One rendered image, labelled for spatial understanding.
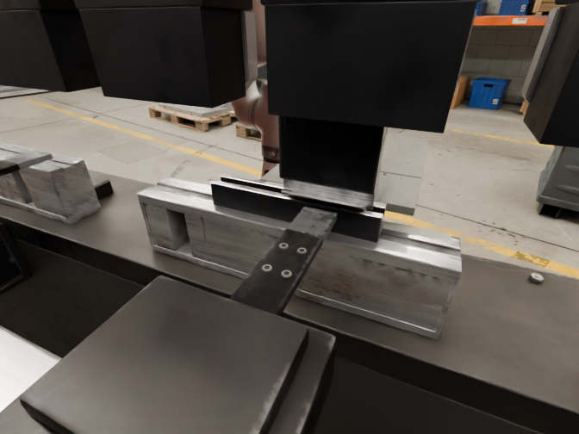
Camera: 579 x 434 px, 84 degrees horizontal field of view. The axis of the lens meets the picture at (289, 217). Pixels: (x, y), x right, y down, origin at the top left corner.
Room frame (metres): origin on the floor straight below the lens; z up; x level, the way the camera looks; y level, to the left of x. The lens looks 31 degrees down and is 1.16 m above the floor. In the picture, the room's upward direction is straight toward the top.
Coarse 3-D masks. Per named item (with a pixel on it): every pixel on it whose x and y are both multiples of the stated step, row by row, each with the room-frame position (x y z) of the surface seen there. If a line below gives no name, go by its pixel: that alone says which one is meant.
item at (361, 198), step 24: (288, 120) 0.31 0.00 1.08; (312, 120) 0.30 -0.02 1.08; (288, 144) 0.31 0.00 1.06; (312, 144) 0.30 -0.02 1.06; (336, 144) 0.29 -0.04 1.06; (360, 144) 0.28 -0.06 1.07; (288, 168) 0.31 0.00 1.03; (312, 168) 0.30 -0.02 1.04; (336, 168) 0.29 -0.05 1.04; (360, 168) 0.28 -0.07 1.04; (312, 192) 0.31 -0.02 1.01; (336, 192) 0.30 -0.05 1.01; (360, 192) 0.28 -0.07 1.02
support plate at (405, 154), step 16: (384, 144) 0.48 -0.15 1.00; (400, 144) 0.48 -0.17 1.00; (416, 144) 0.48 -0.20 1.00; (384, 160) 0.41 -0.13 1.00; (400, 160) 0.41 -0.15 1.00; (416, 160) 0.41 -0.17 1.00; (272, 176) 0.36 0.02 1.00; (384, 176) 0.36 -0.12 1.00; (400, 176) 0.36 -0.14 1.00; (416, 176) 0.36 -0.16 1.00; (384, 192) 0.32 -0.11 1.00; (400, 192) 0.32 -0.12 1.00; (416, 192) 0.32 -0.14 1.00; (400, 208) 0.29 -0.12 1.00
